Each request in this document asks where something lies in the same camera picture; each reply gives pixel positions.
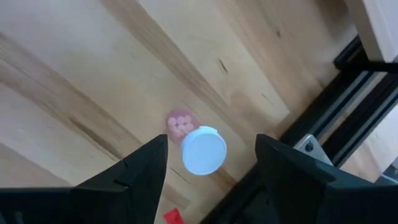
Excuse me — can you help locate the silver metal corner bracket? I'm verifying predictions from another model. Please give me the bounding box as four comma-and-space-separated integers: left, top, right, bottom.
294, 133, 334, 167

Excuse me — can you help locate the red tape mark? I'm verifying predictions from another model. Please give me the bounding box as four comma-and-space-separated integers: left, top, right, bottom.
162, 207, 185, 224

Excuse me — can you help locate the pink medicine bottle white cap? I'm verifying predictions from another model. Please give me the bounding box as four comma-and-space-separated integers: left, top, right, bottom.
165, 108, 228, 177

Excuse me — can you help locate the black aluminium rig frame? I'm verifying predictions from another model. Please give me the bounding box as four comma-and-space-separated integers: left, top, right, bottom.
198, 71, 398, 224

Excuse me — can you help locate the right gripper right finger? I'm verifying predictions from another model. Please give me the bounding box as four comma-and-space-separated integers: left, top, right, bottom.
255, 133, 398, 224

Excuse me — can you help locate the black metal shelf frame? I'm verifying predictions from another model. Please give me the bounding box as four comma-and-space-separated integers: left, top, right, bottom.
333, 34, 398, 75

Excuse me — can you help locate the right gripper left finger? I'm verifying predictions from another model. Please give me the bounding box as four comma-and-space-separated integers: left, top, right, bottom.
0, 134, 169, 224

